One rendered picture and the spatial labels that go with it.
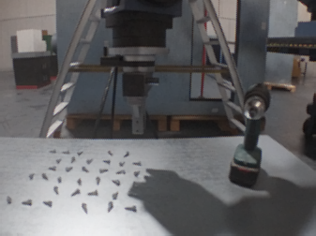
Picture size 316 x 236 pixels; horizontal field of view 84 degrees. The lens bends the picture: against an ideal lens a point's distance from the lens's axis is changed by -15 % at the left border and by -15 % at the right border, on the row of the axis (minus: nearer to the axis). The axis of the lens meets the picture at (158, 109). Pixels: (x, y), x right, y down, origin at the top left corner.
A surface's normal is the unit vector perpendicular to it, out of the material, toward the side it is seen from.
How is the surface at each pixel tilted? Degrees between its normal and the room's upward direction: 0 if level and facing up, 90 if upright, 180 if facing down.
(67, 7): 90
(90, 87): 90
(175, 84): 90
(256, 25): 90
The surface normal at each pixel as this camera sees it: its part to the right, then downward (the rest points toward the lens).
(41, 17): 0.02, 0.29
